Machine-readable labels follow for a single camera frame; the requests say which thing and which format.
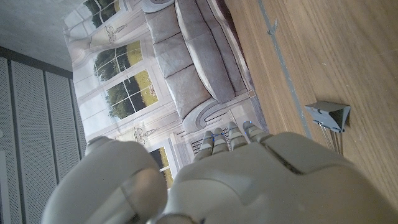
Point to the printed living room backdrop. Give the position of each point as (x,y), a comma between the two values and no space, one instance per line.
(186,62)

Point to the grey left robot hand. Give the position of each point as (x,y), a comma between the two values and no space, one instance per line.
(264,186)

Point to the grey binder clip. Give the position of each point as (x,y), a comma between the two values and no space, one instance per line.
(326,115)

